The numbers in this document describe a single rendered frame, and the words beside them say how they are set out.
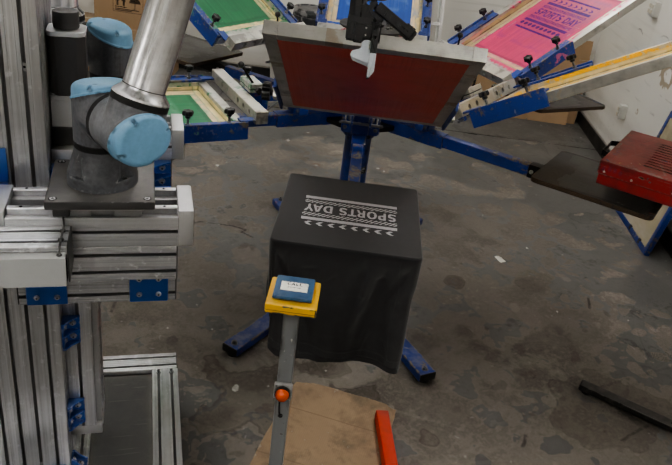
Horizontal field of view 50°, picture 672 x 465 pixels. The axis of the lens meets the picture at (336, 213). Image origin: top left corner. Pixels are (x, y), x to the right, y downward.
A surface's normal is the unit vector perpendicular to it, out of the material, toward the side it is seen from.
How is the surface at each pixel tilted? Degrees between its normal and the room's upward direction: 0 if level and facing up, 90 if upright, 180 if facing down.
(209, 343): 0
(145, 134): 97
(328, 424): 0
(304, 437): 0
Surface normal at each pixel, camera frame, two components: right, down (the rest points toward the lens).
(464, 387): 0.11, -0.88
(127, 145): 0.59, 0.53
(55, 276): 0.22, 0.47
